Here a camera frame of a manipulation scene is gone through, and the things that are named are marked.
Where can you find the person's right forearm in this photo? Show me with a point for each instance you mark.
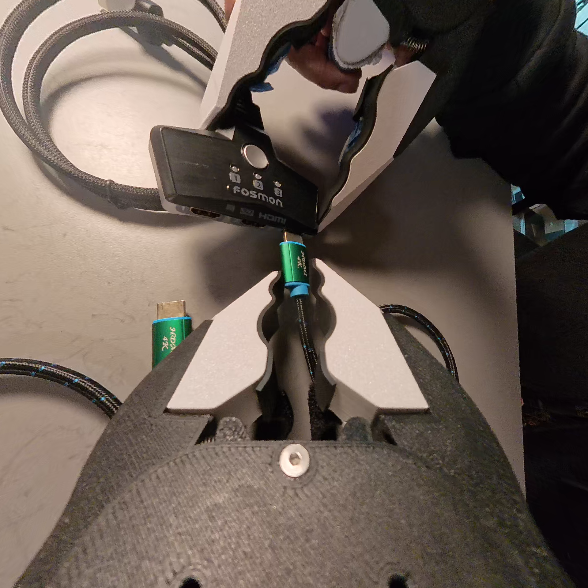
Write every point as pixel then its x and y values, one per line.
pixel 505 92

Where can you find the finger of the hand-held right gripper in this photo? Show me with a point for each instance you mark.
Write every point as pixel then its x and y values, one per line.
pixel 390 119
pixel 243 55

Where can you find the person's right hand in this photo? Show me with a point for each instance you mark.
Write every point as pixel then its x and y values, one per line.
pixel 321 64

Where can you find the black hdmi switch box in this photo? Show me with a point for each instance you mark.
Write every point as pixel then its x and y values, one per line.
pixel 206 174

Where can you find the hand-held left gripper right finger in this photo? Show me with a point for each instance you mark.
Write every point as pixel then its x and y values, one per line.
pixel 376 363

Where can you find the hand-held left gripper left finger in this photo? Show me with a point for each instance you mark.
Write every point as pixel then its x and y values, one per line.
pixel 220 363

